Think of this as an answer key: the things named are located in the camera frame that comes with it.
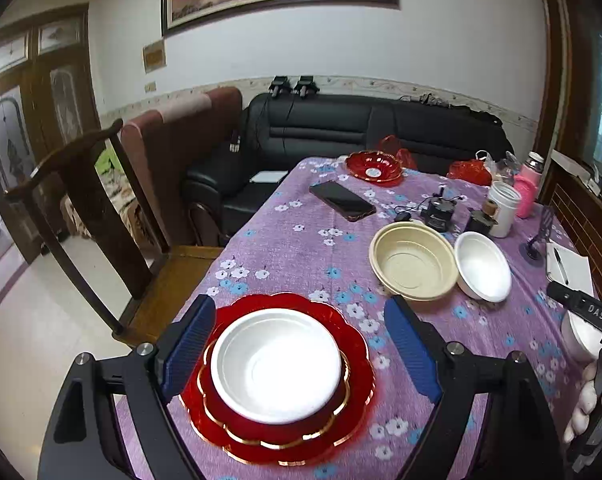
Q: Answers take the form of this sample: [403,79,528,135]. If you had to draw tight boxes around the green cloth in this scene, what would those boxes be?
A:
[95,152,124,173]

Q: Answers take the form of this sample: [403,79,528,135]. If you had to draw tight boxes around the white bowl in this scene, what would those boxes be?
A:
[454,231,512,303]
[560,310,602,363]
[210,308,343,425]

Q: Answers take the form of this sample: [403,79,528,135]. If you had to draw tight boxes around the person's right hand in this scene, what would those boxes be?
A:
[562,360,602,443]

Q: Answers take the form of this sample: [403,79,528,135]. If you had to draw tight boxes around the white notebook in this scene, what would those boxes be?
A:
[546,241,594,293]

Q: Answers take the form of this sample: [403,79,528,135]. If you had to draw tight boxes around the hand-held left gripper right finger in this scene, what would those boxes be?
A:
[384,295,566,480]

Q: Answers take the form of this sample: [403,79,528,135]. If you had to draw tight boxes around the brown armchair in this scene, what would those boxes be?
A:
[120,86,244,261]

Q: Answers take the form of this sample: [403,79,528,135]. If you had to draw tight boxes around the wooden glass-panel door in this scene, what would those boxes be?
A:
[0,4,102,266]

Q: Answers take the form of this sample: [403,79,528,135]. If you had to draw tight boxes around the black cable bundle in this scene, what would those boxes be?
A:
[401,91,502,123]

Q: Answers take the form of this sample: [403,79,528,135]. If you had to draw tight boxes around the black boxy device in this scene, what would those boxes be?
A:
[421,199,456,233]

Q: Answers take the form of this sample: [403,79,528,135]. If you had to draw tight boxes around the purple floral tablecloth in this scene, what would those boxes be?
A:
[113,156,599,480]

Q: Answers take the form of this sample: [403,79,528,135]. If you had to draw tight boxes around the grey phone stand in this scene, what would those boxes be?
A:
[520,207,556,261]

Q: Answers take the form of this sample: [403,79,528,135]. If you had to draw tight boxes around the dark wooden chair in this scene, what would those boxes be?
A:
[3,119,224,348]

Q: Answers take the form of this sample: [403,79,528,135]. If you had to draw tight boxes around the black pen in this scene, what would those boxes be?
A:
[553,247,570,286]

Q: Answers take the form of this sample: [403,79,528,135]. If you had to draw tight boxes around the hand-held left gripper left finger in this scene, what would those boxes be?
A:
[37,294,216,480]

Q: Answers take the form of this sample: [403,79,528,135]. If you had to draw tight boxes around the black smartphone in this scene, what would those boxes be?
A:
[309,180,376,223]

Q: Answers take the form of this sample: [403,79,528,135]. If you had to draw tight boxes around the wooden sideboard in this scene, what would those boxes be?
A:
[538,150,602,301]

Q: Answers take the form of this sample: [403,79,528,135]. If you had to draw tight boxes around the small wall plaque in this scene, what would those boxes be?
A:
[142,39,168,74]

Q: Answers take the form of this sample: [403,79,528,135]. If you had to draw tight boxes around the black leather sofa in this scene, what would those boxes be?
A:
[183,91,514,248]

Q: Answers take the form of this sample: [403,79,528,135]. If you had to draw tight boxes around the white jar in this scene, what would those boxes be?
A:
[488,180,520,238]

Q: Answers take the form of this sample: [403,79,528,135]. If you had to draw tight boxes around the floral seat cushion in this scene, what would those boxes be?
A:
[60,160,154,248]

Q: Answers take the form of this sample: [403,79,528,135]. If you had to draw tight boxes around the small red plate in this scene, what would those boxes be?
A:
[344,150,404,184]

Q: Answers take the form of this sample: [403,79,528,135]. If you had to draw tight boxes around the clear plastic bag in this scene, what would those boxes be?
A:
[476,150,522,186]

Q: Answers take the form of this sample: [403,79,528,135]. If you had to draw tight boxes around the red plastic bag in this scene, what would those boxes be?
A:
[447,158,492,187]
[378,135,419,171]

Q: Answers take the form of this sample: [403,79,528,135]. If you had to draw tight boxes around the beige colander bowl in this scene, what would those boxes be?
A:
[369,221,460,302]

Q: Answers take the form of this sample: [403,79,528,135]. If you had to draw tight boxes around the large red gold-print plate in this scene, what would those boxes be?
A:
[179,292,376,466]

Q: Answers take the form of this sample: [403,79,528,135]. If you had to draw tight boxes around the dark jar with cork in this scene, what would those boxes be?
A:
[468,200,499,238]

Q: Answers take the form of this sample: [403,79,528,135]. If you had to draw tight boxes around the pink water bottle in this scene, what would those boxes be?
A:
[513,151,546,219]

